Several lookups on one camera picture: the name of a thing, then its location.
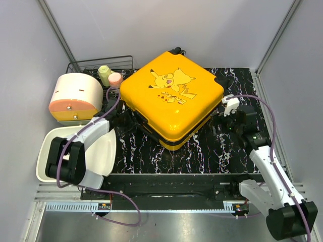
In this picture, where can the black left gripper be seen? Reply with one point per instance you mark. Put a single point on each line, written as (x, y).
(133, 121)

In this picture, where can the pink yellow drawer box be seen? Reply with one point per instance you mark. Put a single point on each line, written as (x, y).
(77, 97)

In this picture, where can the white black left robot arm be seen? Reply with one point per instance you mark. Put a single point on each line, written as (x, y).
(66, 160)

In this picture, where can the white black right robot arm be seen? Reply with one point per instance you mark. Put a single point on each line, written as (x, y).
(286, 212)

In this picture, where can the yellow Pikachu suitcase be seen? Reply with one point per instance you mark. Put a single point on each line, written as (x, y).
(172, 97)

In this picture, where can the white plastic tray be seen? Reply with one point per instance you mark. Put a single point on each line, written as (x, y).
(99, 157)

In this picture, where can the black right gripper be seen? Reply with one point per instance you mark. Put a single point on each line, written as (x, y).
(222, 121)

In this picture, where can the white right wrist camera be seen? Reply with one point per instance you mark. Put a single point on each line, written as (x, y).
(231, 104)

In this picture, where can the pink cup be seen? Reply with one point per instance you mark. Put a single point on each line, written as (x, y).
(115, 79)

